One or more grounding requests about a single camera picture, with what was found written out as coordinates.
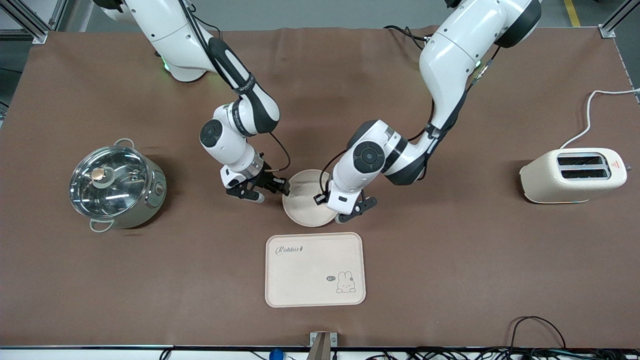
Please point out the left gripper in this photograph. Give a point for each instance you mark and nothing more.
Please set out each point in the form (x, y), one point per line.
(316, 199)

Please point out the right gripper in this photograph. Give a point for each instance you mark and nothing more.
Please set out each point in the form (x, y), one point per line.
(268, 180)

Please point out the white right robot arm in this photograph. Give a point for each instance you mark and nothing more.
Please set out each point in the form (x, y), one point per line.
(170, 30)

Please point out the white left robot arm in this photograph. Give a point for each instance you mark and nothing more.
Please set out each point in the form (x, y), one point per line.
(450, 55)

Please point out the round cream plate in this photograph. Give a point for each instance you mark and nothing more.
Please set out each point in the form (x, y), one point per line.
(305, 205)

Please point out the cream rabbit print tray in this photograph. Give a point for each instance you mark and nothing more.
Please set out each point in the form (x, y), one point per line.
(310, 272)

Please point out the steel electric cooking pot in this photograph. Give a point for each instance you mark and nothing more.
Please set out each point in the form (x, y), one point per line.
(145, 202)

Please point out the glass pot lid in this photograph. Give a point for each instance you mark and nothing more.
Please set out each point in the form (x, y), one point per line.
(112, 182)

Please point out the small blue round object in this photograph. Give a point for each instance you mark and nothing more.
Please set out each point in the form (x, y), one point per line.
(276, 355)

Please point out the cream two-slot toaster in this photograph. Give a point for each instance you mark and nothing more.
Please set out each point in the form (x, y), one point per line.
(550, 180)

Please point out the metal table edge bracket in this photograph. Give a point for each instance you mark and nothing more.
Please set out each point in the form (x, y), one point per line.
(322, 342)

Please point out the aluminium frame profile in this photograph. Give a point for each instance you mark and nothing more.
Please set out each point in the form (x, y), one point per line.
(27, 22)
(616, 20)

